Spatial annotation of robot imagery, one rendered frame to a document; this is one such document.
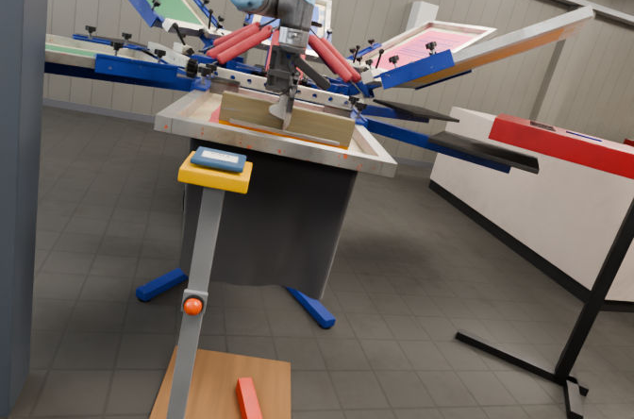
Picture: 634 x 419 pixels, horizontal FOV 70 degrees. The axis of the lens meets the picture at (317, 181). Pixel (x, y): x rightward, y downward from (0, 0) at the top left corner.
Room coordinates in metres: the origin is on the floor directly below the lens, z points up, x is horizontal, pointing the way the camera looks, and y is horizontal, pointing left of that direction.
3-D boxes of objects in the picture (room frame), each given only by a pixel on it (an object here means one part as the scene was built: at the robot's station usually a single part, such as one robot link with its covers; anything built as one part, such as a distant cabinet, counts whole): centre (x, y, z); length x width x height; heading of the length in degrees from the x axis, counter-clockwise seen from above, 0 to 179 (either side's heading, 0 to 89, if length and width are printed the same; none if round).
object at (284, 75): (1.20, 0.15, 1.14); 0.09 x 0.08 x 0.12; 99
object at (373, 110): (2.90, -0.21, 0.91); 1.34 x 0.41 x 0.08; 128
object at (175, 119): (1.44, 0.16, 0.97); 0.79 x 0.58 x 0.04; 8
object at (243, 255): (1.15, 0.12, 0.74); 0.45 x 0.03 x 0.43; 98
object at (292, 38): (1.19, 0.14, 1.22); 0.08 x 0.08 x 0.05
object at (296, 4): (1.20, 0.15, 1.30); 0.09 x 0.08 x 0.11; 89
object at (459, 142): (2.23, -0.31, 0.91); 1.34 x 0.41 x 0.08; 68
